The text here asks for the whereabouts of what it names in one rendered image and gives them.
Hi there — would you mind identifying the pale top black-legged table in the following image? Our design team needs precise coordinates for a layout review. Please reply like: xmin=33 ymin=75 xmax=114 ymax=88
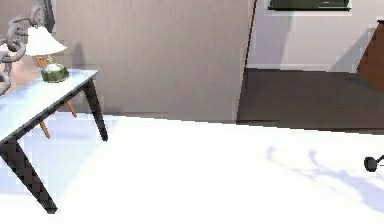
xmin=0 ymin=68 xmax=109 ymax=215

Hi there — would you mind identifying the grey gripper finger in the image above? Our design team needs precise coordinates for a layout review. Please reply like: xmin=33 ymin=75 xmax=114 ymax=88
xmin=363 ymin=154 xmax=384 ymax=173

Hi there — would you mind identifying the brown wooden cupboard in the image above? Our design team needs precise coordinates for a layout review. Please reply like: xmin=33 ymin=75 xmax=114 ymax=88
xmin=356 ymin=19 xmax=384 ymax=94

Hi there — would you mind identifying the orange wooden chair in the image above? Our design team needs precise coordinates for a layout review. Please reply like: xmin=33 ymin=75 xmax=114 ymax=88
xmin=38 ymin=100 xmax=79 ymax=140

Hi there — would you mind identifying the grey chain-shaped sculpture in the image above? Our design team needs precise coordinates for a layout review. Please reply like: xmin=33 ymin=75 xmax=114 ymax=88
xmin=0 ymin=4 xmax=46 ymax=97

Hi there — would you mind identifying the dark green framed picture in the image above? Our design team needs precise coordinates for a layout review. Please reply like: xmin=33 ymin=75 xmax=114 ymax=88
xmin=265 ymin=0 xmax=353 ymax=16

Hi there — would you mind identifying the white shade table lamp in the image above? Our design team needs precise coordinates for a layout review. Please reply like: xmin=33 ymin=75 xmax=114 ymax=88
xmin=24 ymin=25 xmax=68 ymax=70

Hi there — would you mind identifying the green round bowl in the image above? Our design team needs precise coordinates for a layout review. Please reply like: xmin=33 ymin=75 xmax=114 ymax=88
xmin=40 ymin=62 xmax=71 ymax=84

